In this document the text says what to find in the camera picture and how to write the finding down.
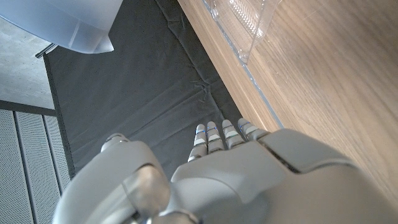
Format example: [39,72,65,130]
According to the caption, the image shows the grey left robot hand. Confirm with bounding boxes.
[52,117,398,224]

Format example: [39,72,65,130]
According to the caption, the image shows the frosted pitcher with blue lid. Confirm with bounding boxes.
[0,0,124,54]

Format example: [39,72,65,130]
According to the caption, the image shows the clear plastic clamshell container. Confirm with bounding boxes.
[201,0,282,65]

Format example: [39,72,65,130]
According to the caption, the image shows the grey tape outline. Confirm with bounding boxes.
[214,26,284,129]

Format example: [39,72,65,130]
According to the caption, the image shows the black backdrop curtain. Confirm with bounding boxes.
[43,0,243,180]

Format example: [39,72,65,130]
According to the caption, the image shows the grey perforated panel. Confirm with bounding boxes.
[0,108,72,224]

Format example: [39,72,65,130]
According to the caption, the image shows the backdrop stand pole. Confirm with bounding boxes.
[35,42,58,59]

